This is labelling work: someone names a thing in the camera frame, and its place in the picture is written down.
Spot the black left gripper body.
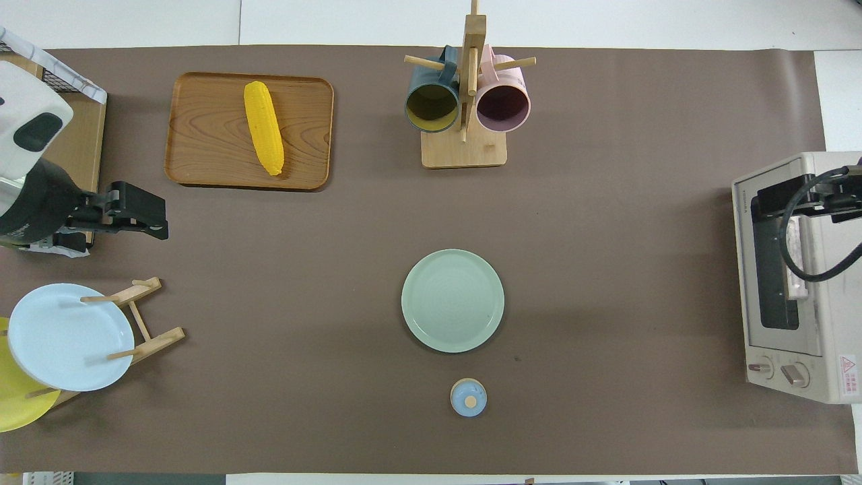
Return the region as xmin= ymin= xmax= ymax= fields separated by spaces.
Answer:
xmin=0 ymin=158 xmax=85 ymax=249

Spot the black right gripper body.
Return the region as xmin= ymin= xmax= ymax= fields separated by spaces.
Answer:
xmin=832 ymin=176 xmax=862 ymax=224

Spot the yellow corn cob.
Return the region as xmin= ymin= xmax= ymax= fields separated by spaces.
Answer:
xmin=243 ymin=81 xmax=285 ymax=176

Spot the pale green plate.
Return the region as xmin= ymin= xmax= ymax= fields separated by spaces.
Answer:
xmin=401 ymin=249 xmax=505 ymax=354

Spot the beige toaster oven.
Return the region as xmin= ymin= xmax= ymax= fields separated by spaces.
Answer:
xmin=732 ymin=152 xmax=862 ymax=405

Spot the white cloth piece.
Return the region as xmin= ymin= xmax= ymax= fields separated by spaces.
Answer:
xmin=20 ymin=241 xmax=92 ymax=259

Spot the brown wooden tray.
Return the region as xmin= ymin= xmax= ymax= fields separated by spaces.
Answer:
xmin=164 ymin=72 xmax=335 ymax=191

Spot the light blue plate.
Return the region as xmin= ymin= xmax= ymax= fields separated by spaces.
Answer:
xmin=7 ymin=283 xmax=135 ymax=392

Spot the white checked cloth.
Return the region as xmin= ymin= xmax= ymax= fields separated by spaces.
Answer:
xmin=0 ymin=27 xmax=107 ymax=105

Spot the wooden plate rack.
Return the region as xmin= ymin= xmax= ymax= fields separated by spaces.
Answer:
xmin=27 ymin=277 xmax=186 ymax=408

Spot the light wooden shelf board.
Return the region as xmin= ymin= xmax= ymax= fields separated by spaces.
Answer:
xmin=0 ymin=53 xmax=45 ymax=82

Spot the yellow plate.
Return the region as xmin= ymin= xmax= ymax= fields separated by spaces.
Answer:
xmin=0 ymin=317 xmax=61 ymax=433

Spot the brown table mat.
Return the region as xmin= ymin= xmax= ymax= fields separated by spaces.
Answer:
xmin=0 ymin=46 xmax=859 ymax=476

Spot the pink mug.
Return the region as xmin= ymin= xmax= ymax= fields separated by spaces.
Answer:
xmin=475 ymin=44 xmax=532 ymax=133

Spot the wooden mug tree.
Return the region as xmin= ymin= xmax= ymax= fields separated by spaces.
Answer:
xmin=404 ymin=0 xmax=537 ymax=169

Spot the dark blue mug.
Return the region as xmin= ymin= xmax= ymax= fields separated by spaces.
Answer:
xmin=404 ymin=46 xmax=461 ymax=133

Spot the small blue bell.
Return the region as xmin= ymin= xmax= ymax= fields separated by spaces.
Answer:
xmin=450 ymin=378 xmax=488 ymax=418

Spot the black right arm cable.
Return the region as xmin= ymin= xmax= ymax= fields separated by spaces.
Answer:
xmin=778 ymin=165 xmax=862 ymax=282

